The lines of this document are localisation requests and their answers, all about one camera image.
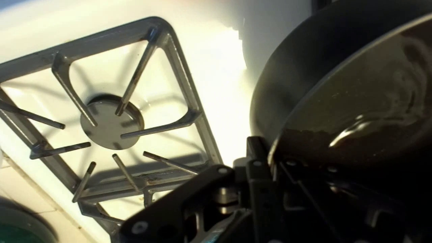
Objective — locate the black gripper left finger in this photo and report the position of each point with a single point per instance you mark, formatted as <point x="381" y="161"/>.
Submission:
<point x="190" y="207"/>

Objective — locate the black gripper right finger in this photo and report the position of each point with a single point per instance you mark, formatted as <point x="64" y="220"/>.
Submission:
<point x="360" y="211"/>

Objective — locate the large black stove grate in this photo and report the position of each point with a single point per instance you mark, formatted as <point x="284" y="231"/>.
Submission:
<point x="167" y="34"/>

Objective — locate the round black burner cap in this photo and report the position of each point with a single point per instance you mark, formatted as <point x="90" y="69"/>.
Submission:
<point x="110" y="128"/>

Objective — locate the black skillet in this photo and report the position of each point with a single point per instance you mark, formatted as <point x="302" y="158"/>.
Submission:
<point x="22" y="224"/>

